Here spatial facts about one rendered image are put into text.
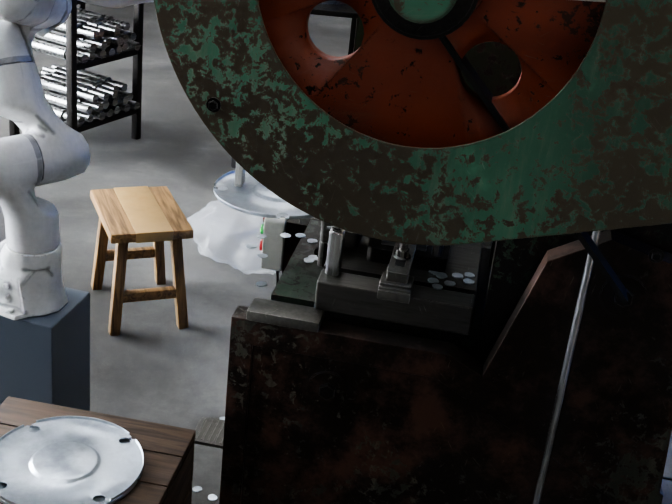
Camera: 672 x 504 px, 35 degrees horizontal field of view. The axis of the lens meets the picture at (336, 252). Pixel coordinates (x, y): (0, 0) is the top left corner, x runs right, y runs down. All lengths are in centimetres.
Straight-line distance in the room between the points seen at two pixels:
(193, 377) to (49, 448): 96
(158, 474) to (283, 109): 78
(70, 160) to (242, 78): 73
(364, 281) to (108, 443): 59
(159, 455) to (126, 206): 126
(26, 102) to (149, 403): 98
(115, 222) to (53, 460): 118
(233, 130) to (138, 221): 148
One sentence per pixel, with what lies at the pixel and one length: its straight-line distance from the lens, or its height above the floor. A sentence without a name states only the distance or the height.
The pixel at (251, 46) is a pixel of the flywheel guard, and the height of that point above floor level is 120.
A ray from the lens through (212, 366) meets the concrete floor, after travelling 306.
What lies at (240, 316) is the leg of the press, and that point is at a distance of 204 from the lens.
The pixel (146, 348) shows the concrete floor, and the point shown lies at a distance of 313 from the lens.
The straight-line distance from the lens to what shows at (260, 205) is 211.
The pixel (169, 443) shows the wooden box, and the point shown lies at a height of 35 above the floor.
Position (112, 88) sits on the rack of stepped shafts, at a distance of 455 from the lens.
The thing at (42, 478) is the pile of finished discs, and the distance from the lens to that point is 205.
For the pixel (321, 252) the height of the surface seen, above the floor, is 68.
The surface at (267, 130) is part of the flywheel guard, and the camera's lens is 165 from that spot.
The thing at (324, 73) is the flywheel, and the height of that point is 115.
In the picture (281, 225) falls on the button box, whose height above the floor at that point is 61.
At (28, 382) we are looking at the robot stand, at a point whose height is 30.
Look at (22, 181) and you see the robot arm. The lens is 224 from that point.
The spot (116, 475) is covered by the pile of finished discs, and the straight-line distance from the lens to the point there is 205.
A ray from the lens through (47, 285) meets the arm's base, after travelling 236.
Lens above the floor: 160
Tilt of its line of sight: 25 degrees down
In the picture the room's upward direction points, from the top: 6 degrees clockwise
